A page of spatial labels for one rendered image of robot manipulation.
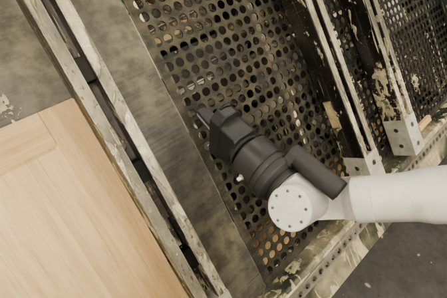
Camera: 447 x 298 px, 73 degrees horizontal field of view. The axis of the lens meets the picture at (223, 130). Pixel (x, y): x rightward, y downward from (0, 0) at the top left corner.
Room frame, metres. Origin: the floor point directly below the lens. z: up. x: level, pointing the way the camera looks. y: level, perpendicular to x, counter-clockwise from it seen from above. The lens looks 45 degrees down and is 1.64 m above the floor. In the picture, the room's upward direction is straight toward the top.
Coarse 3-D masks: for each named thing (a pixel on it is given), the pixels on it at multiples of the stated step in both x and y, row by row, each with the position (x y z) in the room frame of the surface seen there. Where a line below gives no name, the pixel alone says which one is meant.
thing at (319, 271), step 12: (444, 132) 0.74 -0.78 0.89; (432, 144) 0.68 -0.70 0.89; (420, 156) 0.63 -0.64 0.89; (408, 168) 0.57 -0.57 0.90; (360, 228) 0.38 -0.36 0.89; (348, 240) 0.35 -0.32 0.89; (336, 252) 0.31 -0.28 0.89; (324, 264) 0.28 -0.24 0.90; (312, 276) 0.26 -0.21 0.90; (300, 288) 0.23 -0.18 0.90
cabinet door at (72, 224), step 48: (0, 144) 0.30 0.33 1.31; (48, 144) 0.32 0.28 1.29; (96, 144) 0.34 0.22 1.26; (0, 192) 0.25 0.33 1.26; (48, 192) 0.27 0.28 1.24; (96, 192) 0.28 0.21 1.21; (0, 240) 0.20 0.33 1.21; (48, 240) 0.21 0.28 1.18; (96, 240) 0.23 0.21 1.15; (144, 240) 0.24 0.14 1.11; (0, 288) 0.15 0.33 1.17; (48, 288) 0.16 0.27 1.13; (96, 288) 0.17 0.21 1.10; (144, 288) 0.18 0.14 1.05
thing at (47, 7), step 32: (32, 0) 0.43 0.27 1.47; (64, 0) 0.45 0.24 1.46; (64, 32) 0.45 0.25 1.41; (64, 64) 0.38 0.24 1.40; (96, 64) 0.40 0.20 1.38; (96, 96) 0.39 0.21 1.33; (96, 128) 0.33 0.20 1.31; (128, 128) 0.35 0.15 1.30; (128, 160) 0.31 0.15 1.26; (128, 192) 0.30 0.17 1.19; (160, 192) 0.29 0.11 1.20; (160, 224) 0.25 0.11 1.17; (192, 256) 0.22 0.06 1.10; (192, 288) 0.18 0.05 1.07; (224, 288) 0.19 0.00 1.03
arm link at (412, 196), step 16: (368, 176) 0.25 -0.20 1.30; (384, 176) 0.24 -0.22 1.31; (400, 176) 0.23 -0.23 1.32; (416, 176) 0.23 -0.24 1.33; (432, 176) 0.22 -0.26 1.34; (384, 192) 0.22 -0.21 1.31; (400, 192) 0.21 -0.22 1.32; (416, 192) 0.21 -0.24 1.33; (432, 192) 0.20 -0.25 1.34; (384, 208) 0.20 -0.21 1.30; (400, 208) 0.20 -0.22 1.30; (416, 208) 0.19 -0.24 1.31; (432, 208) 0.19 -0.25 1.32
